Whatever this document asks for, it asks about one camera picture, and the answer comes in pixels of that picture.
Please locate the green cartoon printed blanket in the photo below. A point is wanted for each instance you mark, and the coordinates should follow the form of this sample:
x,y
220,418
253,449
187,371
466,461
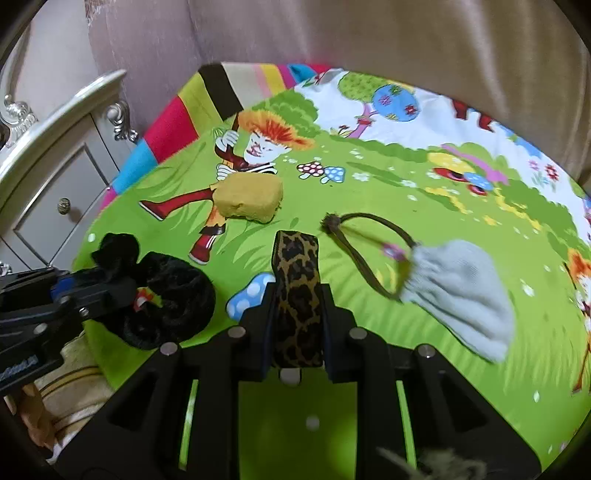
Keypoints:
x,y
369,184

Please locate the black fluffy cloth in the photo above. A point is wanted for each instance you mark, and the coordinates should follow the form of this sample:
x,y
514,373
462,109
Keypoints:
x,y
175,295

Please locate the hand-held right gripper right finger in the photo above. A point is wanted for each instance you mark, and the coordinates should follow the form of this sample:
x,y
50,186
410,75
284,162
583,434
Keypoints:
x,y
339,346

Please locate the leopard print strip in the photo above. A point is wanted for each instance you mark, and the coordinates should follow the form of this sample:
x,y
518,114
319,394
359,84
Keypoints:
x,y
295,286

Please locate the yellow sponge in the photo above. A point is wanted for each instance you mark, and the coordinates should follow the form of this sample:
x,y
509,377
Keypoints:
x,y
249,198

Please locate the rainbow striped blanket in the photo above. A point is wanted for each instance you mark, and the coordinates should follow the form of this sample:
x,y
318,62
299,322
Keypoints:
x,y
175,129

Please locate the beige curtain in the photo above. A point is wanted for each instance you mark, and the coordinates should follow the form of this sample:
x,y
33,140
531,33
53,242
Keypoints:
x,y
392,37

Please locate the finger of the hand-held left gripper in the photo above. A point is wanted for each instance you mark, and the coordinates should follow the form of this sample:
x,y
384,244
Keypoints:
x,y
106,295
60,288

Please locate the cream ornate nightstand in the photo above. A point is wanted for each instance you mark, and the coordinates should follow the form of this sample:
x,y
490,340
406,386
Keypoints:
x,y
55,184

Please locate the person's left hand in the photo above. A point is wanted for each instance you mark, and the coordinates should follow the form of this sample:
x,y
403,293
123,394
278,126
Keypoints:
x,y
32,415

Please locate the striped beige velvet cushion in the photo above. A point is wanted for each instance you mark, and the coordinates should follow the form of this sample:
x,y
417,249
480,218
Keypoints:
x,y
74,392

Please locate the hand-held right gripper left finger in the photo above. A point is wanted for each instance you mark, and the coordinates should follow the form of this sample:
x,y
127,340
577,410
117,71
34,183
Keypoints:
x,y
258,341

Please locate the pink patterned curtain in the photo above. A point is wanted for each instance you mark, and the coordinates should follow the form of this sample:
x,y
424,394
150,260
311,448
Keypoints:
x,y
115,41

